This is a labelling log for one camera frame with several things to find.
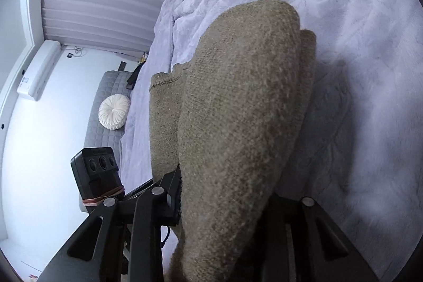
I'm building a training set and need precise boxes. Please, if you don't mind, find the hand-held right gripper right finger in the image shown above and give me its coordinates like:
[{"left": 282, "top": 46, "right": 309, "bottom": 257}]
[{"left": 261, "top": 194, "right": 379, "bottom": 282}]

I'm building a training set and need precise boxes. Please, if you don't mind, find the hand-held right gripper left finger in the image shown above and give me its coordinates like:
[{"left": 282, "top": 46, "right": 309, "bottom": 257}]
[{"left": 41, "top": 166, "right": 183, "bottom": 282}]

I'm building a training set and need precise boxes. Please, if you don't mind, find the brown knitted sweater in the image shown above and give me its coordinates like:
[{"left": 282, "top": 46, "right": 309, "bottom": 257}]
[{"left": 149, "top": 0, "right": 318, "bottom": 282}]

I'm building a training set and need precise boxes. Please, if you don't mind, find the grey quilted mattress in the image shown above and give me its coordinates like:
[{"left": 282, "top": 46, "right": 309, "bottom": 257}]
[{"left": 83, "top": 70, "right": 144, "bottom": 167}]

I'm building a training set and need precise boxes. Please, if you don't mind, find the white round cushion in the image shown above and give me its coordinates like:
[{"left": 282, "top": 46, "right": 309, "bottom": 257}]
[{"left": 98, "top": 95, "right": 130, "bottom": 130}]

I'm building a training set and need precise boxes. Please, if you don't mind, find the white air conditioner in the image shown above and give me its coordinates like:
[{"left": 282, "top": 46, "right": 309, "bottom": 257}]
[{"left": 17, "top": 40, "right": 62, "bottom": 101}]

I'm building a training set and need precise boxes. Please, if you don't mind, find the lavender fluffy blanket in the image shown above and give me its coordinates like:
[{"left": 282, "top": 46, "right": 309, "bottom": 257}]
[{"left": 119, "top": 0, "right": 423, "bottom": 282}]

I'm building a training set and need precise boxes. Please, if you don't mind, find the black strap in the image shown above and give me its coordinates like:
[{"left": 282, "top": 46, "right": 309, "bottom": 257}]
[{"left": 126, "top": 62, "right": 146, "bottom": 91}]

